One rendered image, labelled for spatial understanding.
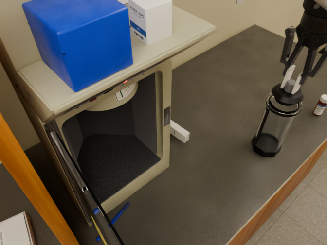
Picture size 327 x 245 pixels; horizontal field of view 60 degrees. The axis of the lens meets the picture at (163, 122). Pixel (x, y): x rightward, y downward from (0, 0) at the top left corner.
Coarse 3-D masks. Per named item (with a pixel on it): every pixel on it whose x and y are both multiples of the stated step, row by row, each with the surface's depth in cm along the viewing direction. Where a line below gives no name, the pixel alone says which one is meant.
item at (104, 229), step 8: (56, 136) 49; (56, 144) 48; (64, 152) 46; (64, 160) 47; (72, 168) 44; (72, 176) 48; (80, 184) 42; (80, 192) 48; (88, 192) 41; (88, 200) 40; (88, 208) 49; (96, 208) 40; (88, 216) 69; (96, 216) 39; (96, 224) 48; (104, 224) 38; (96, 232) 68; (104, 232) 38; (112, 240) 37
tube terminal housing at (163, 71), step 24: (0, 0) 36; (24, 0) 37; (0, 24) 37; (24, 24) 39; (0, 48) 42; (24, 48) 41; (144, 72) 62; (168, 72) 68; (24, 96) 49; (168, 96) 73; (48, 144) 58; (168, 144) 88; (72, 192) 71; (120, 192) 85
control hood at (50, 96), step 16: (176, 16) 53; (192, 16) 53; (176, 32) 49; (192, 32) 49; (208, 32) 49; (144, 48) 46; (160, 48) 46; (176, 48) 46; (32, 64) 43; (144, 64) 43; (32, 80) 40; (48, 80) 40; (112, 80) 40; (32, 96) 42; (48, 96) 38; (64, 96) 38; (80, 96) 38; (48, 112) 38; (64, 112) 44
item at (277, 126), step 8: (272, 96) 90; (272, 104) 93; (280, 104) 93; (296, 104) 88; (272, 112) 86; (280, 112) 84; (288, 112) 84; (296, 112) 84; (272, 120) 88; (280, 120) 87; (288, 120) 87; (264, 128) 93; (272, 128) 90; (280, 128) 89; (288, 128) 91; (264, 136) 95; (272, 136) 93; (280, 136) 92; (256, 144) 100; (264, 144) 97; (272, 144) 96; (280, 144) 97
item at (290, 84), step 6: (288, 84) 81; (294, 84) 81; (276, 90) 84; (282, 90) 83; (288, 90) 82; (300, 90) 83; (276, 96) 83; (282, 96) 82; (288, 96) 82; (294, 96) 82; (300, 96) 82; (282, 102) 83; (288, 102) 82; (294, 102) 81
